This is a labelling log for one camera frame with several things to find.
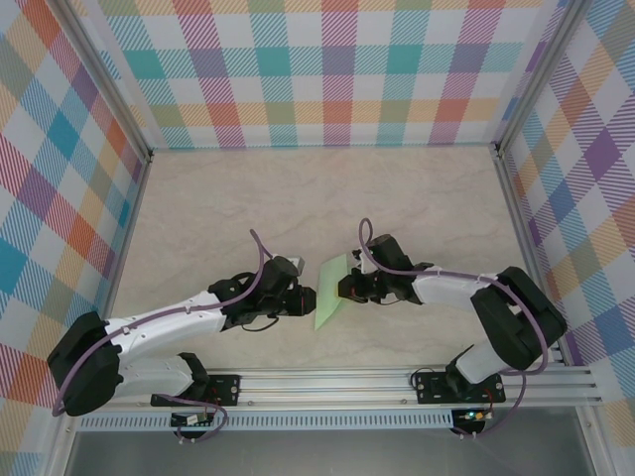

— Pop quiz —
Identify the light green paper sheet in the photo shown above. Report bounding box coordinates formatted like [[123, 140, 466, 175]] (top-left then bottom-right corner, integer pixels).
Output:
[[313, 251, 350, 332]]

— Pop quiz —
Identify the long aluminium mounting rail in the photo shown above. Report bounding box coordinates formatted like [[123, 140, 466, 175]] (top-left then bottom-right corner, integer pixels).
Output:
[[53, 363, 605, 412]]

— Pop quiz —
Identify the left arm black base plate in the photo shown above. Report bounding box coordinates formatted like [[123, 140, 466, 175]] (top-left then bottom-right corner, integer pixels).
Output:
[[150, 373, 243, 408]]

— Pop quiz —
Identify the slotted grey cable duct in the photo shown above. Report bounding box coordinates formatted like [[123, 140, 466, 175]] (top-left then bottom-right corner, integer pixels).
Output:
[[77, 409, 455, 432]]

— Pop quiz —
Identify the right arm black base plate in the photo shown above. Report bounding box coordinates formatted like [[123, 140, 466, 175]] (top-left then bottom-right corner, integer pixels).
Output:
[[413, 369, 506, 406]]

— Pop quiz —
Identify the aluminium side rail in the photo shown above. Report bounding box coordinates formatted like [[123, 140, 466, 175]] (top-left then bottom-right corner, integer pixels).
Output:
[[490, 142, 570, 367], [84, 153, 154, 373]]

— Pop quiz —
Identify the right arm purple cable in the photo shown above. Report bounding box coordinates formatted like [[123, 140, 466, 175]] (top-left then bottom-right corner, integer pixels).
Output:
[[356, 216, 550, 438]]

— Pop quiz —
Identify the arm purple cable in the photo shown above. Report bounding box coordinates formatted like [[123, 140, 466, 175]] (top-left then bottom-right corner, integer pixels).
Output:
[[356, 216, 550, 438], [52, 228, 273, 443]]

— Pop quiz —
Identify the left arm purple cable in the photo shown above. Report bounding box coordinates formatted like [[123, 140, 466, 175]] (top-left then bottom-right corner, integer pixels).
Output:
[[52, 228, 273, 443]]

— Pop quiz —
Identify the aluminium frame post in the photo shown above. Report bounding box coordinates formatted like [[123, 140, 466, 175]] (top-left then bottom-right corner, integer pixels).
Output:
[[52, 0, 154, 164], [494, 0, 594, 156]]

